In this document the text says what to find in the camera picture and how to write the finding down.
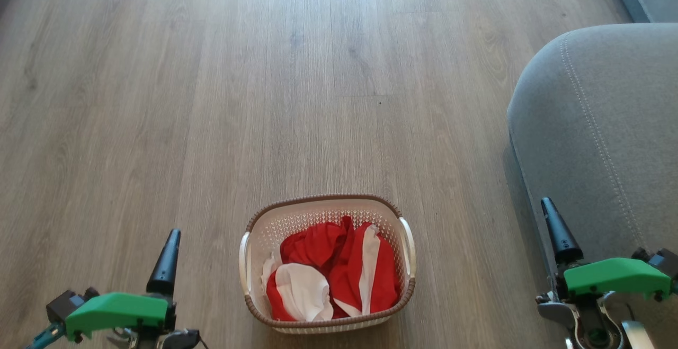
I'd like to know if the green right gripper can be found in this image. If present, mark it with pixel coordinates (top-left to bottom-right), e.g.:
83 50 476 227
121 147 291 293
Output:
541 197 673 301

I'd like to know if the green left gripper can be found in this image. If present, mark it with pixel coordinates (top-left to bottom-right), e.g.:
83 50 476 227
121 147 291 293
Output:
65 229 181 342

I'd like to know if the red and white cloth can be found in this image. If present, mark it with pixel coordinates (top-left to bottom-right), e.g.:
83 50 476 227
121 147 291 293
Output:
261 216 402 322

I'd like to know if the grey fabric sofa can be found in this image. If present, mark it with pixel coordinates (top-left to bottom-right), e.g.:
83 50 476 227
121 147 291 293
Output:
507 23 678 349

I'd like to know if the white woven plastic laundry basket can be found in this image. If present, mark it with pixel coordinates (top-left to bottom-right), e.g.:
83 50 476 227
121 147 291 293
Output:
238 194 417 335

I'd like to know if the teal cable connector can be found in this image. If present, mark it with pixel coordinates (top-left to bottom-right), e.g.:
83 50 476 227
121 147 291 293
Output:
24 321 67 349

